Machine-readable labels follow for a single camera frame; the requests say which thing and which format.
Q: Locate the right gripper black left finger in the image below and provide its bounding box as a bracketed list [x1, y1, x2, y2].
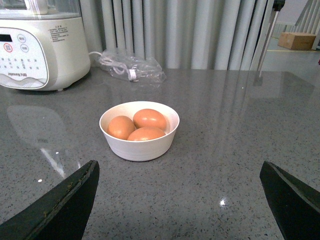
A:
[0, 160, 100, 240]

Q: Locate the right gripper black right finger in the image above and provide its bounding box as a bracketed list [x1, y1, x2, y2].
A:
[259, 161, 320, 240]

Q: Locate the brown egg in bowl left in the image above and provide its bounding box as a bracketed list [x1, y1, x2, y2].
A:
[106, 115, 136, 140]

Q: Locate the brown egg in bowl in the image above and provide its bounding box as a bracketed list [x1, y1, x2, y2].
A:
[132, 108, 167, 131]
[106, 115, 136, 140]
[127, 126, 166, 141]

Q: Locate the brown egg in bowl front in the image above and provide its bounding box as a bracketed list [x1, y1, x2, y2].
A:
[127, 126, 166, 141]

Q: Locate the brown egg in bowl back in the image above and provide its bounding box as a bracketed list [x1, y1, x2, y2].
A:
[132, 108, 167, 131]

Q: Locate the cardboard box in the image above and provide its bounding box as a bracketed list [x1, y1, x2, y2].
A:
[278, 32, 316, 51]

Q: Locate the white bowl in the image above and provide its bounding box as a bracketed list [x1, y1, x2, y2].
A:
[99, 101, 180, 162]

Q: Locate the white Joyoung soy milk maker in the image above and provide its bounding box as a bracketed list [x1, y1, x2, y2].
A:
[0, 0, 91, 91]

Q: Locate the metal tripod stand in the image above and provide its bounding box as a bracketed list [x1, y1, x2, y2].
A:
[250, 0, 286, 84]

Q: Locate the white power cable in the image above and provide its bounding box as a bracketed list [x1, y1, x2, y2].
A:
[88, 51, 139, 83]

